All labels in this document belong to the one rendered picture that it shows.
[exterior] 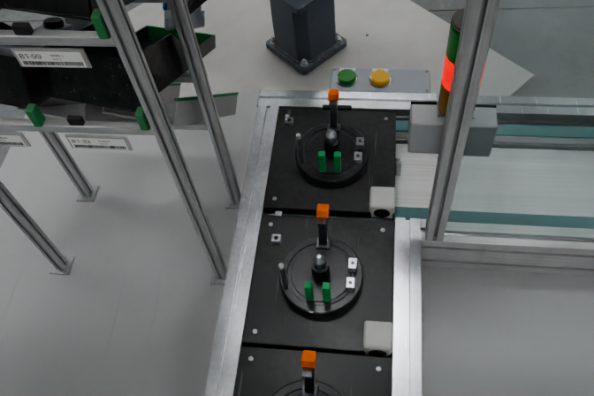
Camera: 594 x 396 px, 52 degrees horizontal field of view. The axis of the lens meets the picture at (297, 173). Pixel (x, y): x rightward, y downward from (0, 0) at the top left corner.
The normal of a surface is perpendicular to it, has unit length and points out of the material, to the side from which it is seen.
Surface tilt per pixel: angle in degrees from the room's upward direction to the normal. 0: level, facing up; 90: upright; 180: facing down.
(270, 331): 0
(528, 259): 90
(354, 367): 0
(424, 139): 90
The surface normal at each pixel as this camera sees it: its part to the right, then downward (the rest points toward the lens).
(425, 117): -0.08, -0.57
